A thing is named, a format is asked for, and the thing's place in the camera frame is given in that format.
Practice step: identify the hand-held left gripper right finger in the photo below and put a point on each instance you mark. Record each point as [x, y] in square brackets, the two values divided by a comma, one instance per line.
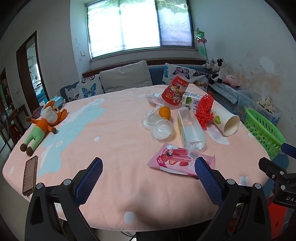
[208, 183]

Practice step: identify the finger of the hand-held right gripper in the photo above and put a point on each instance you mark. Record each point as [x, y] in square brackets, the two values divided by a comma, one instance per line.
[272, 169]
[289, 150]

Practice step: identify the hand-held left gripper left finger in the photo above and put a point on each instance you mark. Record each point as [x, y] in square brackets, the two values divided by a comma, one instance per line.
[89, 180]

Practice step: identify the green plastic basket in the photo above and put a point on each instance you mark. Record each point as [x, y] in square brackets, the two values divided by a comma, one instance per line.
[261, 129]

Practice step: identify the pink snack packet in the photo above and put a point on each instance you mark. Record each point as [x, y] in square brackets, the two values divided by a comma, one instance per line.
[171, 157]

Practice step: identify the clear plastic bottle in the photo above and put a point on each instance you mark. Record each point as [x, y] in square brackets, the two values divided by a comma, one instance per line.
[192, 132]

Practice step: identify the white paper cup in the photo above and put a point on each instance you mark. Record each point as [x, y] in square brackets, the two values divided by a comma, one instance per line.
[222, 118]

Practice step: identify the clear plastic dome cup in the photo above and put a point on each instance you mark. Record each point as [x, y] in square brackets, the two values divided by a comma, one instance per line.
[163, 132]

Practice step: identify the red foam fruit net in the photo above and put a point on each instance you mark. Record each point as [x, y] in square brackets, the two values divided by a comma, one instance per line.
[204, 111]

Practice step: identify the white green milk carton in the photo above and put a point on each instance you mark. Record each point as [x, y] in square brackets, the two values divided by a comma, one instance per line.
[190, 99]

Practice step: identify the red printed paper cup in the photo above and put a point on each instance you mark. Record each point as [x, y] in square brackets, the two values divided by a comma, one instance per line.
[174, 92]

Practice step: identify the red plastic stool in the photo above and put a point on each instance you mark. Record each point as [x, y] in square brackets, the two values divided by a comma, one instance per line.
[275, 217]

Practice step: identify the smartphone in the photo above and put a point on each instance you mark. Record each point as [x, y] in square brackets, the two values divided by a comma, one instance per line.
[30, 176]

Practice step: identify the clear plastic storage box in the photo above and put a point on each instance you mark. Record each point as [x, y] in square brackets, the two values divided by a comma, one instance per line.
[252, 99]

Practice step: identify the orange fox plush toy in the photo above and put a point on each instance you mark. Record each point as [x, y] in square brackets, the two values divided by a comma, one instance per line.
[44, 125]

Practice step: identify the orange fruit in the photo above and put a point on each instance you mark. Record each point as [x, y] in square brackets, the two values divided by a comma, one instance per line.
[164, 112]

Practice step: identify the blue tissue pack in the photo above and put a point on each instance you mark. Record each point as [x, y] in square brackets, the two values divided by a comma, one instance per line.
[57, 100]

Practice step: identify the purple cloth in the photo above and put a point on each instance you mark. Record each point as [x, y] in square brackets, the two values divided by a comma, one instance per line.
[37, 112]

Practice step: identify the clear plastic shell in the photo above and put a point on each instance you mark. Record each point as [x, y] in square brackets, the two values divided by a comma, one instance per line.
[149, 119]

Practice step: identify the grey knitted cloth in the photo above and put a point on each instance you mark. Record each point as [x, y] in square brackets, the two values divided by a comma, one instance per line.
[225, 91]

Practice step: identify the pink plush toy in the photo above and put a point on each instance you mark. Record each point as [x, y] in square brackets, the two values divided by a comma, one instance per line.
[231, 80]

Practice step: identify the blue butterfly print pillow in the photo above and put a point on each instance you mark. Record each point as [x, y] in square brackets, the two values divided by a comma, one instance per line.
[87, 88]

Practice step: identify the clear plastic wrapper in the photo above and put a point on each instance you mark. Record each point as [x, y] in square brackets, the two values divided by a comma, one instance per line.
[155, 98]

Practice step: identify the colourful butterfly print pillow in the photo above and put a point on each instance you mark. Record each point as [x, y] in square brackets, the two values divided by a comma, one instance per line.
[198, 76]

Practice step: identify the black white cow plush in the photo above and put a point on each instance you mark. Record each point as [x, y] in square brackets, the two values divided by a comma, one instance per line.
[218, 69]

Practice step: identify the grey pillow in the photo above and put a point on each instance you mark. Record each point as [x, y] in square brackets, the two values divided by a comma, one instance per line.
[127, 76]

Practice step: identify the grey white plush toy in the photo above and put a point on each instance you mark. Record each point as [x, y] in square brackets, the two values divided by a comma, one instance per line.
[210, 64]

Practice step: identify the blue sofa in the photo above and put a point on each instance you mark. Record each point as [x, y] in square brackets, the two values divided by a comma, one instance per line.
[157, 74]

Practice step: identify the dark wooden bookshelf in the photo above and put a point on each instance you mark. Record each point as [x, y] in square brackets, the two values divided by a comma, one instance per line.
[4, 92]

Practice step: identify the colourful pinwheel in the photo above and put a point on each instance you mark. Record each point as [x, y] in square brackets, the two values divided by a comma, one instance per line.
[200, 41]

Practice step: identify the window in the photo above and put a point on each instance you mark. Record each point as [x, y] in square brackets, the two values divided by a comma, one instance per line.
[138, 27]

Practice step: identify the dark wooden door frame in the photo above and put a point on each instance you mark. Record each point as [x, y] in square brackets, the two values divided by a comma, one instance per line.
[22, 67]

